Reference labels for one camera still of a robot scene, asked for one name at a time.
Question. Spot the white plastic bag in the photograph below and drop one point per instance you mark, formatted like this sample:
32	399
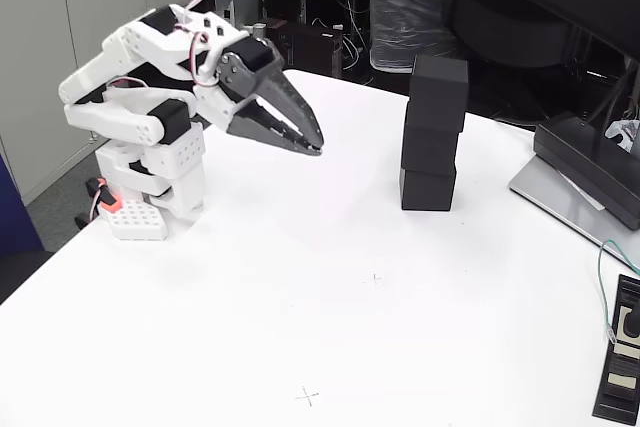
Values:
622	131

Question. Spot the black plastic tray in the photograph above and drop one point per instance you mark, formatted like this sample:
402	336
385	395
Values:
612	397

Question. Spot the grey metal cabinet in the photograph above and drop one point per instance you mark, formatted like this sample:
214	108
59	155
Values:
30	72

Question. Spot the orange black controller board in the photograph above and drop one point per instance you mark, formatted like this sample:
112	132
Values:
111	204

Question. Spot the bin with clear plastic bag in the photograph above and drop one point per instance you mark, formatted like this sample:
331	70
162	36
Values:
405	27

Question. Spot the black cube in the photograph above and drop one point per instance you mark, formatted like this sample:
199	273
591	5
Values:
430	147
437	87
427	192

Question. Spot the grey metal post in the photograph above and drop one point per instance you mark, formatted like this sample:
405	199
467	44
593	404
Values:
257	29

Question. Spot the silver monitor stand base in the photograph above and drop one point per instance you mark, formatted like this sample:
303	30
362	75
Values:
550	197

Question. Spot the black computer case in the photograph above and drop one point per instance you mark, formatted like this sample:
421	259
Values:
310	52

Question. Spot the black office chair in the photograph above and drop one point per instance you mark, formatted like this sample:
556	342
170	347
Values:
510	32

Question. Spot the blue partition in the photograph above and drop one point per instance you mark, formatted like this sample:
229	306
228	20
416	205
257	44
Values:
15	217

